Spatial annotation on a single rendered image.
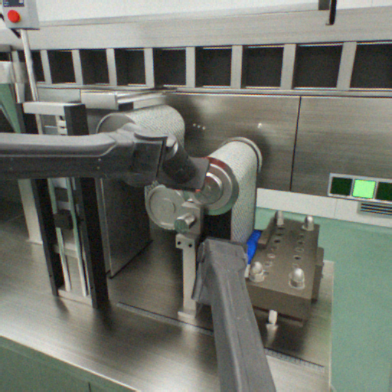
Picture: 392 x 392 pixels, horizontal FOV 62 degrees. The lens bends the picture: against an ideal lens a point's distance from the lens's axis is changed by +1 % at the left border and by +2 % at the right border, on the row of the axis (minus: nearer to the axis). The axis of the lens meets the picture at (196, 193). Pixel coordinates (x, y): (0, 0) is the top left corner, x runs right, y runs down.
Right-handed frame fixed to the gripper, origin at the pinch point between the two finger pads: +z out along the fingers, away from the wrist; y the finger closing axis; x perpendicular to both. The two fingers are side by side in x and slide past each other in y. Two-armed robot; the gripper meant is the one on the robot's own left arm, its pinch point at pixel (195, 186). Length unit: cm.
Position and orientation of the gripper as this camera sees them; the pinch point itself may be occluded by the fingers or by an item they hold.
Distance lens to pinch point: 73.7
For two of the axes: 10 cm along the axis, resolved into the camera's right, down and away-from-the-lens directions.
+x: 2.5, -9.3, 2.7
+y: 9.2, 1.4, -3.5
